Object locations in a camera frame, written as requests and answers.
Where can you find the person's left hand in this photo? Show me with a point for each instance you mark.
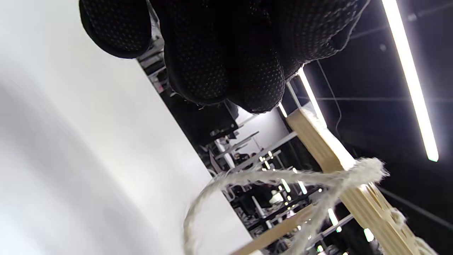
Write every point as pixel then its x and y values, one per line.
pixel 226 42

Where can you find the ceiling light strip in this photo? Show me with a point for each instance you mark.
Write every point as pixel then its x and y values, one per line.
pixel 410 81
pixel 311 95

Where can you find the wooden crocodile lacing toy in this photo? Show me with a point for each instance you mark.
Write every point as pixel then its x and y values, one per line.
pixel 325 145

